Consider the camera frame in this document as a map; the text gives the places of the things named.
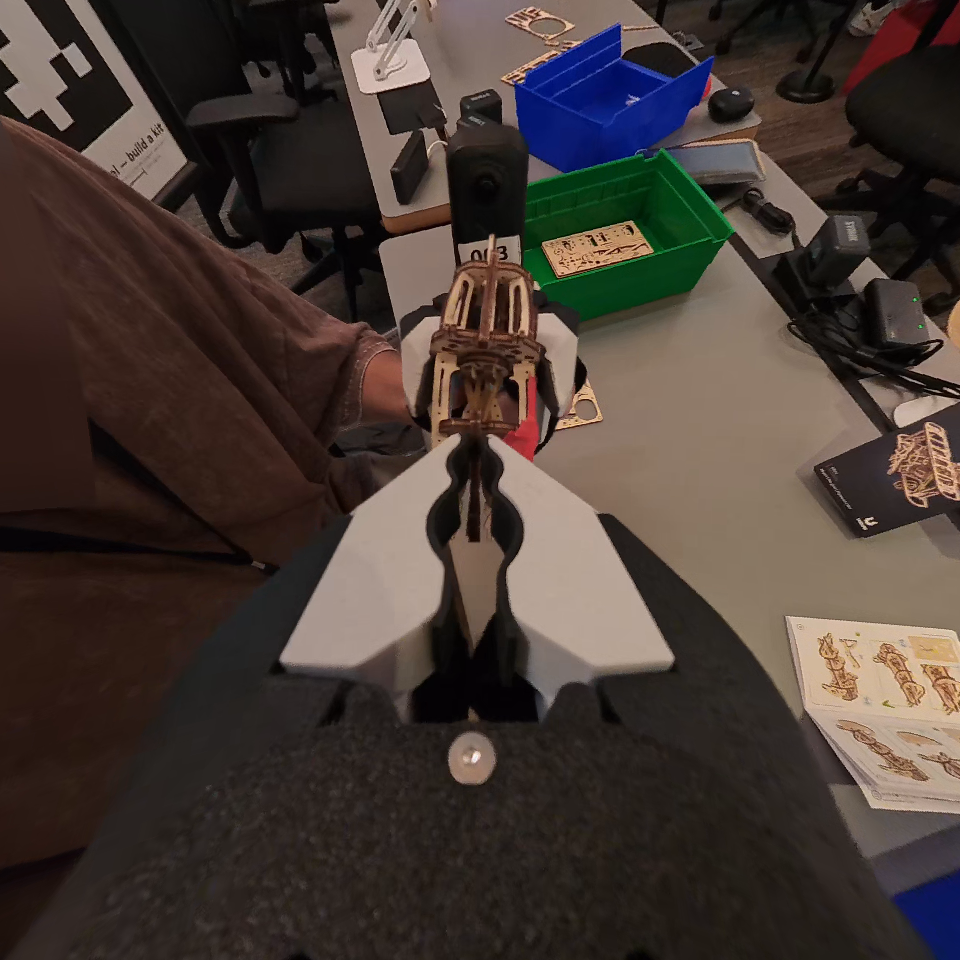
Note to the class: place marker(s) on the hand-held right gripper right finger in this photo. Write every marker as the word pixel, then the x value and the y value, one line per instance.
pixel 585 600

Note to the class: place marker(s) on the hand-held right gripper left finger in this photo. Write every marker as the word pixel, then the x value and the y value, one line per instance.
pixel 367 600

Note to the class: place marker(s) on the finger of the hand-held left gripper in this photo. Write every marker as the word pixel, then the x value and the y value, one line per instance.
pixel 561 352
pixel 418 360

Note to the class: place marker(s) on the wooden model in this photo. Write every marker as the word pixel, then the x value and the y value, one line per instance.
pixel 487 345

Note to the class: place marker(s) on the person's left forearm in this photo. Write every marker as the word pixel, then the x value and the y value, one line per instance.
pixel 382 390

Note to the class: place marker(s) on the wooden parts sheet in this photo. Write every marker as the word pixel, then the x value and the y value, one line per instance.
pixel 521 71
pixel 596 251

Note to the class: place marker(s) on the black model packaging card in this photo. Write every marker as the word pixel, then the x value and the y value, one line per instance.
pixel 862 487

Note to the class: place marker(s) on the black power bank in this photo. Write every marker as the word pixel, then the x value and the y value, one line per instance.
pixel 409 169

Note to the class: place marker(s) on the blue plastic bin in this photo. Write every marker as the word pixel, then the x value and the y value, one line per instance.
pixel 570 127

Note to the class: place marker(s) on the black mat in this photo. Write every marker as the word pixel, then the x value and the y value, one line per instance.
pixel 409 101

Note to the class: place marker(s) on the white desk lamp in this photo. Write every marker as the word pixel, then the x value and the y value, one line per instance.
pixel 390 71

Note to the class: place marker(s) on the green plastic bin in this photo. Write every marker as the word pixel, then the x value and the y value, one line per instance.
pixel 675 214

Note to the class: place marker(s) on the black office chair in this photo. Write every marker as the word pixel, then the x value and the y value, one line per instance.
pixel 900 105
pixel 300 172

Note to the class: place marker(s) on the black pouch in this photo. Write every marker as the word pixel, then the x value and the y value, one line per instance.
pixel 660 58

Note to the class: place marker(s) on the blue-grey pouch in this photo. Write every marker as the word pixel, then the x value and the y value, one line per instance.
pixel 720 161

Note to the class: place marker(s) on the black round case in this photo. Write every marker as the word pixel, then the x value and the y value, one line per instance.
pixel 731 105

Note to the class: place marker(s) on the person's brown shirt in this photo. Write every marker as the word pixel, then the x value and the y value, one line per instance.
pixel 150 375

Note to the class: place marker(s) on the instruction booklet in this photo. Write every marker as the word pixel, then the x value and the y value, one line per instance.
pixel 862 660

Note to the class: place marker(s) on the black charger with battery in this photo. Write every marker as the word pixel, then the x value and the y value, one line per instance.
pixel 844 244

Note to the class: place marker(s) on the black stand base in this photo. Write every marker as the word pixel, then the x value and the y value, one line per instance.
pixel 806 88

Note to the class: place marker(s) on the black power adapter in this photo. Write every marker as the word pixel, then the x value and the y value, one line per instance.
pixel 892 307

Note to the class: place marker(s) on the black and white poster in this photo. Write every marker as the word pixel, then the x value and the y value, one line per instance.
pixel 142 142

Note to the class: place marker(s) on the white shoe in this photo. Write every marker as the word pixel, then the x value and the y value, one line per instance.
pixel 874 15

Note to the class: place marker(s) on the red bag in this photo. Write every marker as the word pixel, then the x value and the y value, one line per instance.
pixel 900 45

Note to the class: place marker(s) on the blue plastic tray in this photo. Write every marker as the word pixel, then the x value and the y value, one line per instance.
pixel 937 922

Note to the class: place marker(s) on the small wooden parts frame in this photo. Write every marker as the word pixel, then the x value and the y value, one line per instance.
pixel 585 414

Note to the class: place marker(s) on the wooden frame with round hole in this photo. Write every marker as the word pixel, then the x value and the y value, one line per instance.
pixel 517 19

